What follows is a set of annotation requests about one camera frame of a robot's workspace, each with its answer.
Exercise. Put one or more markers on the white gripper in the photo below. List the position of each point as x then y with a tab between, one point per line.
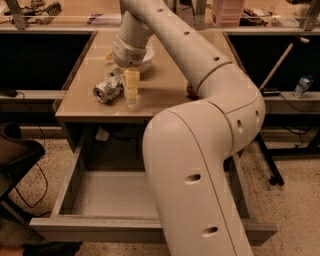
127	56

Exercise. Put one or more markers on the crushed silver green 7up can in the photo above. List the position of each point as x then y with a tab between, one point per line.
110	87

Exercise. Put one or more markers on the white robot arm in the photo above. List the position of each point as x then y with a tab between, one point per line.
195	203

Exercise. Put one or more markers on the beige cabinet with drawer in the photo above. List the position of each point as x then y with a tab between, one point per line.
227	116

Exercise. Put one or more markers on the crushed orange soda can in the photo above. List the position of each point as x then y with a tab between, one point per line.
191	93

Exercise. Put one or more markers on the open grey top drawer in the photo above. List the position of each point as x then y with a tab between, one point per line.
105	197

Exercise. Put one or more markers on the white bowl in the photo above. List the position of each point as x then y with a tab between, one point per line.
147	61

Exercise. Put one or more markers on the black coiled spring tool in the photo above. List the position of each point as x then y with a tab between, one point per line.
47	15

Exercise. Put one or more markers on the pink plastic storage box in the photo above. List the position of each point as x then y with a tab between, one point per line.
227	13

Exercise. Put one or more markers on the black chair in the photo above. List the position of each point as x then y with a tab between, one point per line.
17	157

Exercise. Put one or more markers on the black small device on shelf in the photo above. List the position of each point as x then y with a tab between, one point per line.
270	92

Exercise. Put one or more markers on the small water bottle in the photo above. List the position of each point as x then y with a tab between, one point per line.
303	85

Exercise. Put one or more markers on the black table leg stand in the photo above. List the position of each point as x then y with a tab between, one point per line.
276	178

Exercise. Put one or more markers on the white stick handle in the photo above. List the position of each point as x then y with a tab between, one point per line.
297	39

